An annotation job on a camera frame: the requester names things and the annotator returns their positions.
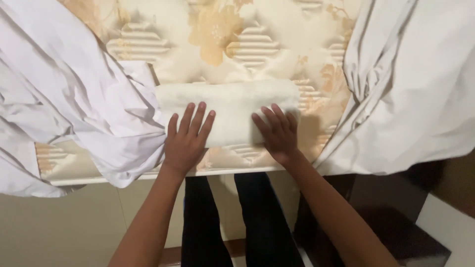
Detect dark wooden bed frame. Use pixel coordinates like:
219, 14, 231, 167
294, 150, 452, 267

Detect cream towel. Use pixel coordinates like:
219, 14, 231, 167
154, 79, 301, 148

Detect person's black trousers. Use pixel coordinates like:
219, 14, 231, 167
181, 172, 306, 267

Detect floral quilted mattress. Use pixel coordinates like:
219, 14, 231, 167
35, 0, 362, 186

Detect person's right hand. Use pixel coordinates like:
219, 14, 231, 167
252, 103, 300, 166

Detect white duvet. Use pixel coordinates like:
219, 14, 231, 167
313, 0, 475, 176

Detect person's left hand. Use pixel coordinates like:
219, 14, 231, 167
164, 102, 216, 175

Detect crumpled white bed sheet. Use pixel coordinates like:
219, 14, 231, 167
0, 0, 168, 198

